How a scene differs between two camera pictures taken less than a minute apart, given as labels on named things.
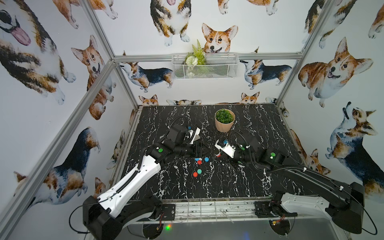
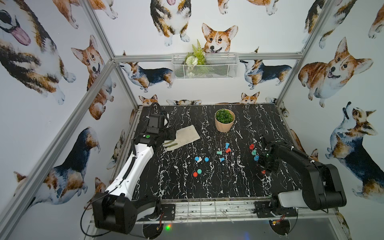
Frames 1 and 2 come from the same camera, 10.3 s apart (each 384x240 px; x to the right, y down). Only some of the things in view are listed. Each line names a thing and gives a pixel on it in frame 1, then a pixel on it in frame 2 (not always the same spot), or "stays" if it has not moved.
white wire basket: (188, 66) stays
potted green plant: (224, 119) stays
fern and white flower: (195, 61) stays
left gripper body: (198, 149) to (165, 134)
